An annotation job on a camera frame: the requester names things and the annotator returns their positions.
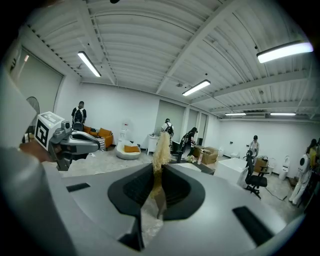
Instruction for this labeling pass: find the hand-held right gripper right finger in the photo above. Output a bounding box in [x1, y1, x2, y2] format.
[155, 163, 288, 251]

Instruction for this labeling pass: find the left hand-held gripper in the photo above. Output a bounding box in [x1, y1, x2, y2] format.
[34, 111, 101, 172]

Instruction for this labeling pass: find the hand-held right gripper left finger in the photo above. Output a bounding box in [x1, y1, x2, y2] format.
[61, 162, 155, 252]

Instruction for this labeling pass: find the person's left forearm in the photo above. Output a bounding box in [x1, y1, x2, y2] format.
[18, 141, 54, 163]

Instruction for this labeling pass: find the striped cushion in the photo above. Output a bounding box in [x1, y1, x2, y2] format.
[95, 136, 107, 152]

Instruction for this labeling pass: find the orange sofa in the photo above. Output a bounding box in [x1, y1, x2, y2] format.
[82, 125, 114, 152]

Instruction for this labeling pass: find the white water dispenser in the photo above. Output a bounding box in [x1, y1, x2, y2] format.
[118, 120, 130, 145]

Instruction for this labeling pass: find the white beanbag chair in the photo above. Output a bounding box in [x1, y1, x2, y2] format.
[115, 140, 142, 161]

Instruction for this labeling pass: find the orange cushion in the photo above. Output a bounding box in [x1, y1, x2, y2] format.
[123, 144, 141, 154]

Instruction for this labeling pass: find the dark table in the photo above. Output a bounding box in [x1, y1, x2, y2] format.
[171, 159, 216, 176]

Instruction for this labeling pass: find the white table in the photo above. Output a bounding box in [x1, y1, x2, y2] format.
[216, 157, 250, 189]

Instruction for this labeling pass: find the black office chair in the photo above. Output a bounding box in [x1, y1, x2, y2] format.
[243, 149, 270, 200]

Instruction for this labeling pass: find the brown leather sofa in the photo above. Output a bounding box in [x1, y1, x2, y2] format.
[192, 145, 219, 165]

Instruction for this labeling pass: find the standing fan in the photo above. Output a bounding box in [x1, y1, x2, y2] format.
[25, 96, 41, 120]

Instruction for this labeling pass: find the white cabinet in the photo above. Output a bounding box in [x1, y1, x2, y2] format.
[145, 134, 161, 156]

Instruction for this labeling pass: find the cardboard box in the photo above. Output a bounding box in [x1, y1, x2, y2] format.
[253, 156, 269, 174]

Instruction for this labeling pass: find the grey window blind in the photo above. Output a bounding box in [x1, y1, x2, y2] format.
[156, 99, 186, 144]
[13, 46, 64, 115]

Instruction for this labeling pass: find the ceiling air conditioner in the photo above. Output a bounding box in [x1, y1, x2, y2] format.
[241, 109, 266, 119]

